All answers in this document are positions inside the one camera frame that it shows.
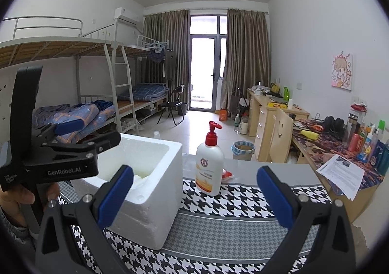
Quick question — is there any white paper towel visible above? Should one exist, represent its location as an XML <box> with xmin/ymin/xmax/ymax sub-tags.
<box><xmin>132</xmin><ymin>175</ymin><xmax>150</xmax><ymax>188</ymax></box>

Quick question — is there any anime wall picture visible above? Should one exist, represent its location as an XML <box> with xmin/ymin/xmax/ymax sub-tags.
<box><xmin>331</xmin><ymin>53</ymin><xmax>353</xmax><ymax>91</ymax></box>

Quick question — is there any blue mattress far bed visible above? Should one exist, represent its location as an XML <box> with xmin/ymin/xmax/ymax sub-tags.
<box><xmin>132</xmin><ymin>83</ymin><xmax>169</xmax><ymax>102</ymax></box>

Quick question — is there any wooden chair with smiley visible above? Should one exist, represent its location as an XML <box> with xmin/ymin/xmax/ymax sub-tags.
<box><xmin>269</xmin><ymin>109</ymin><xmax>293</xmax><ymax>163</ymax></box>

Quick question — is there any printed paper sheet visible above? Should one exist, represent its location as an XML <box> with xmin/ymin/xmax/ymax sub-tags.
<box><xmin>317</xmin><ymin>154</ymin><xmax>365</xmax><ymax>201</ymax></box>

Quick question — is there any brown curtain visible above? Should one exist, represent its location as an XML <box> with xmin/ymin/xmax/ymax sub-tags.
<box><xmin>221</xmin><ymin>9</ymin><xmax>271</xmax><ymax>110</ymax></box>
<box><xmin>141</xmin><ymin>9</ymin><xmax>191</xmax><ymax>103</ymax></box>

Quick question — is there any wooden desk with drawers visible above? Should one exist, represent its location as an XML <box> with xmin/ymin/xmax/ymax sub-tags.
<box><xmin>248</xmin><ymin>90</ymin><xmax>309</xmax><ymax>162</ymax></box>

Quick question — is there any brown right curtain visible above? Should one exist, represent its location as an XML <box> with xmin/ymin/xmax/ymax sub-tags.
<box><xmin>221</xmin><ymin>9</ymin><xmax>271</xmax><ymax>110</ymax></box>

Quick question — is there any person's left hand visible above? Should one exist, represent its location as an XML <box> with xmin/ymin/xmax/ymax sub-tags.
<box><xmin>1</xmin><ymin>183</ymin><xmax>60</xmax><ymax>215</ymax></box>

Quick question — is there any glass balcony door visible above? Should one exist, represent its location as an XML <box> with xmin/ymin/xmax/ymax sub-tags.
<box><xmin>190</xmin><ymin>15</ymin><xmax>228</xmax><ymax>111</ymax></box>

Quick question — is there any yellow object on desk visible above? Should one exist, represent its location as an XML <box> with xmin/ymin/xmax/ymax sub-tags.
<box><xmin>300</xmin><ymin>130</ymin><xmax>319</xmax><ymax>140</ymax></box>

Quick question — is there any blue plaid quilt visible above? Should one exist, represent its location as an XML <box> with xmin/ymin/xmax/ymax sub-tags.
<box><xmin>32</xmin><ymin>100</ymin><xmax>115</xmax><ymax>144</ymax></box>

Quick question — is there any black folding chair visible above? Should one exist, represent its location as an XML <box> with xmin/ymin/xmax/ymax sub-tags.
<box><xmin>157</xmin><ymin>84</ymin><xmax>185</xmax><ymax>126</ymax></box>

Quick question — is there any white styrofoam box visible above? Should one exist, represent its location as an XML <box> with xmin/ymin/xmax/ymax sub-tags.
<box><xmin>71</xmin><ymin>134</ymin><xmax>183</xmax><ymax>250</ymax></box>

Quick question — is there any metal bunk bed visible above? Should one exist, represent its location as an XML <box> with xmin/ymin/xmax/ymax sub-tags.
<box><xmin>1</xmin><ymin>16</ymin><xmax>168</xmax><ymax>141</ymax></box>

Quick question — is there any white air conditioner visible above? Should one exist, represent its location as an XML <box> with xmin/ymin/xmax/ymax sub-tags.
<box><xmin>113</xmin><ymin>8</ymin><xmax>141</xmax><ymax>25</ymax></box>

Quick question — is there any white lotion pump bottle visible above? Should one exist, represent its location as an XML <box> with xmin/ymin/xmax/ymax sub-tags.
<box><xmin>194</xmin><ymin>121</ymin><xmax>225</xmax><ymax>196</ymax></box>

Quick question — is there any orange plastic bag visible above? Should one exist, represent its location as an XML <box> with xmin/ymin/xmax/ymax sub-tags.
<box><xmin>221</xmin><ymin>169</ymin><xmax>235</xmax><ymax>184</ymax></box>

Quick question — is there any waste bin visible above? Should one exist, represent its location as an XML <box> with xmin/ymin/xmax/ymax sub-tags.
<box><xmin>231</xmin><ymin>141</ymin><xmax>255</xmax><ymax>161</ymax></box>

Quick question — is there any houndstooth table mat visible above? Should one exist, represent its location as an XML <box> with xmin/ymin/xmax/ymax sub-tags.
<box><xmin>56</xmin><ymin>154</ymin><xmax>334</xmax><ymax>274</ymax></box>

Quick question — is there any long cluttered wooden desk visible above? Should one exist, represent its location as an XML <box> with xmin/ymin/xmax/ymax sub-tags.
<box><xmin>292</xmin><ymin>120</ymin><xmax>384</xmax><ymax>222</ymax></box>

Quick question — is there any brown left curtain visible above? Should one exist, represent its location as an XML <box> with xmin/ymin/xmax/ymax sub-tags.
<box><xmin>141</xmin><ymin>9</ymin><xmax>191</xmax><ymax>103</ymax></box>

